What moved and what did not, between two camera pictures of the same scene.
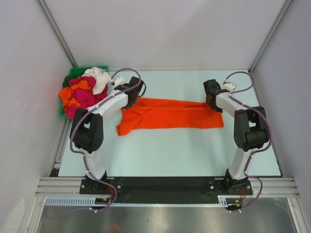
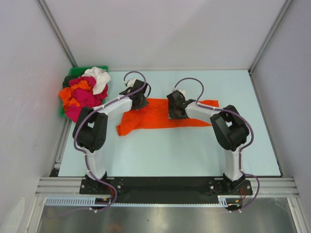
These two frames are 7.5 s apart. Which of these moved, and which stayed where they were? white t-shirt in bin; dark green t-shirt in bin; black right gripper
Moved: black right gripper
Stayed: dark green t-shirt in bin; white t-shirt in bin
